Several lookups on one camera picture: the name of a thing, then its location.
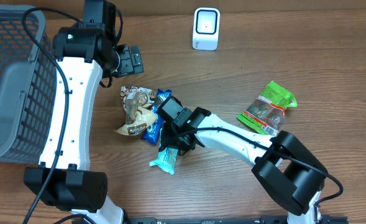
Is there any blue Oreo cookie pack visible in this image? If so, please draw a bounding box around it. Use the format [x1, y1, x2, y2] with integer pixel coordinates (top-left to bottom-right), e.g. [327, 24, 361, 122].
[142, 89, 172, 145]

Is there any teal wet wipes pack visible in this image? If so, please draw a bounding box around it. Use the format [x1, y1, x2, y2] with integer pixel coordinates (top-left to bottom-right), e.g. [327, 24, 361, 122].
[149, 147, 178, 175]

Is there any brown white pastry wrapper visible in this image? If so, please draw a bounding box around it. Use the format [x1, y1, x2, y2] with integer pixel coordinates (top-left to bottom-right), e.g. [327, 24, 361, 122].
[115, 86, 157, 136]

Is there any green snack bag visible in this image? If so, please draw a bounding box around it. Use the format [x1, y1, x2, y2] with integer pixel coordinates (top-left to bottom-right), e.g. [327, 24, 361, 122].
[237, 81, 297, 137]

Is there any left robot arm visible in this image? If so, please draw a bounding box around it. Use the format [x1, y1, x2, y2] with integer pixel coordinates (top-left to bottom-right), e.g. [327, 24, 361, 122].
[24, 1, 144, 224]

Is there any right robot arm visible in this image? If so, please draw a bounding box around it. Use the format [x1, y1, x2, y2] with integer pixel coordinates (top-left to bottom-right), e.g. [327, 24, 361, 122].
[157, 97, 327, 223]

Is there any white barcode scanner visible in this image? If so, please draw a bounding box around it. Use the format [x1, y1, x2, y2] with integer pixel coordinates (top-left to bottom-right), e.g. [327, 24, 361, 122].
[192, 7, 221, 51]

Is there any grey plastic mesh basket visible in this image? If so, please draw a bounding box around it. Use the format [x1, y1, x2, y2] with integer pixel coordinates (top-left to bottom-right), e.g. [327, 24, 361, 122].
[0, 4, 57, 164]

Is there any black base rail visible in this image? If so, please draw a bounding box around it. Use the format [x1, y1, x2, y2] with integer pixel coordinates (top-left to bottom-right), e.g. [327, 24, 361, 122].
[122, 215, 349, 224]

